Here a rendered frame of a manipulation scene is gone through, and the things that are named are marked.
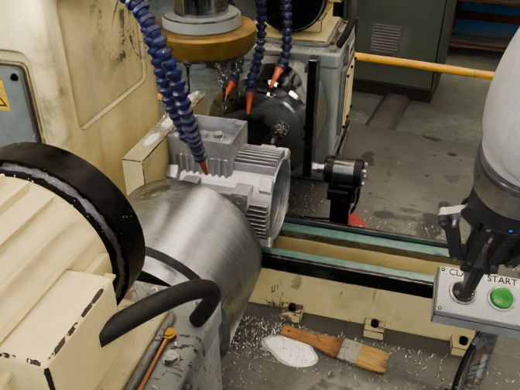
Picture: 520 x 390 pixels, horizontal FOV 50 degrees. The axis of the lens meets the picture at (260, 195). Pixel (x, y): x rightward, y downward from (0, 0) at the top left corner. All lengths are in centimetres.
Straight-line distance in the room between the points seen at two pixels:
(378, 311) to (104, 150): 60
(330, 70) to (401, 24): 266
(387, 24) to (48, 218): 369
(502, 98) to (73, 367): 36
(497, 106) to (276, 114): 81
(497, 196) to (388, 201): 96
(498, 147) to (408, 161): 121
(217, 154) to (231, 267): 29
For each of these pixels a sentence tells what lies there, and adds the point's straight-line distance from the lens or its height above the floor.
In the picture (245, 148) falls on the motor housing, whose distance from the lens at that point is 104.
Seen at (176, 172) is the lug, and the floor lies 108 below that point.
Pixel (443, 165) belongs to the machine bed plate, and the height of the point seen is 80.
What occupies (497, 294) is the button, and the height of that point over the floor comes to 107.
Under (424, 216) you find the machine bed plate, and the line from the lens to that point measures 145.
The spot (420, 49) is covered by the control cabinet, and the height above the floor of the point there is 39.
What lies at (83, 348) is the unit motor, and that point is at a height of 129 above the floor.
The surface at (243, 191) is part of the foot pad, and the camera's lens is 98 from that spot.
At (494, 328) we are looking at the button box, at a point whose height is 103.
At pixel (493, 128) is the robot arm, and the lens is 48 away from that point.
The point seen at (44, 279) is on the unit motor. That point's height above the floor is 132.
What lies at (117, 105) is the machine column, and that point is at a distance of 110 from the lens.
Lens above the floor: 160
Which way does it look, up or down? 33 degrees down
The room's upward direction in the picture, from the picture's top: straight up
